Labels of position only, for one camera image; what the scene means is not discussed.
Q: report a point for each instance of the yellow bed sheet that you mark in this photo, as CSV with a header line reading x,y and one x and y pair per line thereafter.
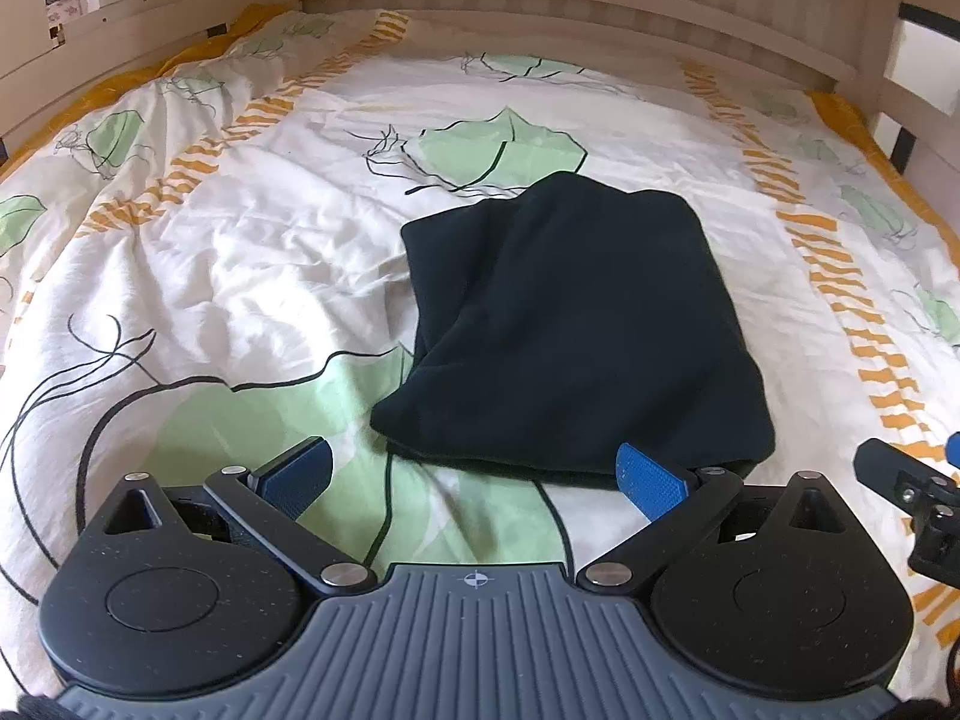
x,y
847,116

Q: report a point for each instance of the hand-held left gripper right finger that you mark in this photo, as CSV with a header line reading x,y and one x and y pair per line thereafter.
x,y
651,478

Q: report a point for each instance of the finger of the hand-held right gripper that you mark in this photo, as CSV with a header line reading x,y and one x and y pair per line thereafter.
x,y
889,465
955,448

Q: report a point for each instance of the pale patterned box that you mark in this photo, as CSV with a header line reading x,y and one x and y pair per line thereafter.
x,y
64,6

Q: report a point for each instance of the black hooded zip jacket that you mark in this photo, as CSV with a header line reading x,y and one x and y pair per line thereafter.
x,y
577,315

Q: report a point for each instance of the pale wooden bed frame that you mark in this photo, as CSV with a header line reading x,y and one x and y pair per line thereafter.
x,y
562,15

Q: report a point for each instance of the leaf print white duvet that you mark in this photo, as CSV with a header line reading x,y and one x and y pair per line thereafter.
x,y
262,240

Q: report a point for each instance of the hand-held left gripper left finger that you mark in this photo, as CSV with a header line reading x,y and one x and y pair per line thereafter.
x,y
296,476

